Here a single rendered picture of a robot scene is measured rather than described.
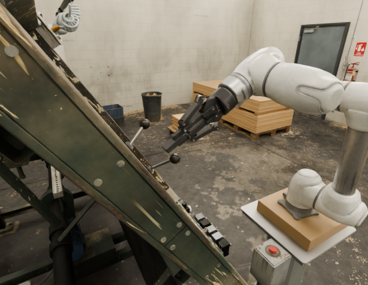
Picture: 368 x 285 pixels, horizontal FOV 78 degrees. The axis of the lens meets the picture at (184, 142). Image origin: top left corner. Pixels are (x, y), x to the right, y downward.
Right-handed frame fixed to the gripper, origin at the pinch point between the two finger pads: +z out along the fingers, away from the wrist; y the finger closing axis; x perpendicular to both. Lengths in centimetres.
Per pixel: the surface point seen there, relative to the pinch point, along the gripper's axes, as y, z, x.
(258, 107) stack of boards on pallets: 228, -214, 238
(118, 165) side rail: -13.0, 13.8, -13.0
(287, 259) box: 79, -10, -13
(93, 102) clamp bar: -8.1, 9.8, 48.2
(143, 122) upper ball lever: -1.5, 1.5, 18.4
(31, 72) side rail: -32.9, 13.3, -12.6
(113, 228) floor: 133, 80, 142
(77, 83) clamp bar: -17, 10, 48
